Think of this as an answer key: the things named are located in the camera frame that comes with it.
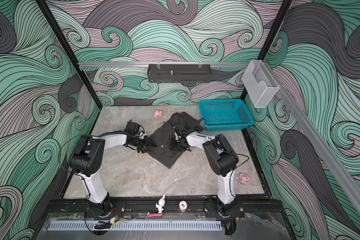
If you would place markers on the round cartoon sticker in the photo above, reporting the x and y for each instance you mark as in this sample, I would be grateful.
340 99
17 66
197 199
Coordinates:
244 179

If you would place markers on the teal plastic basket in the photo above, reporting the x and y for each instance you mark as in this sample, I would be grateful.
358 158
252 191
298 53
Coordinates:
225 115

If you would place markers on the aluminium back rail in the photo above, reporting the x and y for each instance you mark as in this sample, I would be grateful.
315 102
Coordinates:
122 64

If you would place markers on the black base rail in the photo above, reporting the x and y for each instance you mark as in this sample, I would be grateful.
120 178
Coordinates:
204 206

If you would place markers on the white rabbit figurine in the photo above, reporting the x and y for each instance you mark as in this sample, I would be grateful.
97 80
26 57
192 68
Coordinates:
160 204

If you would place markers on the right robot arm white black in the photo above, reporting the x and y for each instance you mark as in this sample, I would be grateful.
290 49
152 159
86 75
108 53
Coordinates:
222 159

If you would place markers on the pink flat base piece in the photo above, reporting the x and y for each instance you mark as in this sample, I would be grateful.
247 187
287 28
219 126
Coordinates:
154 216

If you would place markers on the clear acrylic wall holder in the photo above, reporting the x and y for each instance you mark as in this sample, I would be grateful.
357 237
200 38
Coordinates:
260 82

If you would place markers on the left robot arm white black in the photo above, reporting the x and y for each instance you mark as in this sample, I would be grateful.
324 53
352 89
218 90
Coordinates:
88 154

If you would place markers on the pink toy figure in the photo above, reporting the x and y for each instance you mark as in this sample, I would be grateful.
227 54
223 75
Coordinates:
157 113

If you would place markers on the aluminium right rail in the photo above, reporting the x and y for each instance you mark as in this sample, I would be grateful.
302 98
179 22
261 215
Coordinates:
293 97

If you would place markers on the white slotted cable duct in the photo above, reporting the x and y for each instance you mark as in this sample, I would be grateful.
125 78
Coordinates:
152 225

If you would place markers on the aluminium rail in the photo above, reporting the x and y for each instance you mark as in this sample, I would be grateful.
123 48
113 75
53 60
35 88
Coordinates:
122 64
293 97

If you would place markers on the black perforated wall tray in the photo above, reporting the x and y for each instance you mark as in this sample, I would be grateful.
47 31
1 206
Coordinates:
185 74

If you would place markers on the dark pinstriped long sleeve shirt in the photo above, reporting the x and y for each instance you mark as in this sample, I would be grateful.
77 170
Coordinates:
170 138

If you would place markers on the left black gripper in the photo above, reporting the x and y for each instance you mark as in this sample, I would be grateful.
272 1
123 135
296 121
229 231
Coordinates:
147 144

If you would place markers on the small white patterned jar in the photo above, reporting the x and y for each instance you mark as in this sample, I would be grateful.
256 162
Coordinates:
183 206

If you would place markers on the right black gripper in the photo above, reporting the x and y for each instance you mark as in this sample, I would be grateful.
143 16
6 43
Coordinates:
172 147

